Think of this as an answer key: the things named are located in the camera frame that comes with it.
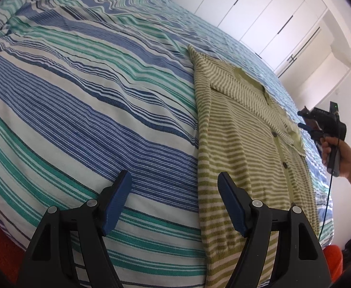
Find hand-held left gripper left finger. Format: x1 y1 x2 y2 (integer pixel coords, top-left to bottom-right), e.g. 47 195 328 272
16 170 133 288

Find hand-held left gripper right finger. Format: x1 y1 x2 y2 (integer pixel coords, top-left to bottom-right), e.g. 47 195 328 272
218 172 335 288

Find white wardrobe doors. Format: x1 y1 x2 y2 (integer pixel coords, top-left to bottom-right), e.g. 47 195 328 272
157 0 329 72

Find black cable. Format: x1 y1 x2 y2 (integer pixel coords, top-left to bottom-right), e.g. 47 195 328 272
318 109 341 242

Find person's right hand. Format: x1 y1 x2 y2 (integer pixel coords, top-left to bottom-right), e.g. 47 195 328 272
321 136 351 179

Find blue striped bed sheet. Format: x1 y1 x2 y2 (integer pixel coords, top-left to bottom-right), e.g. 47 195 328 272
0 0 333 288

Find green striped cardigan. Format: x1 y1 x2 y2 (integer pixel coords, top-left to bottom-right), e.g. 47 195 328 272
188 44 320 288

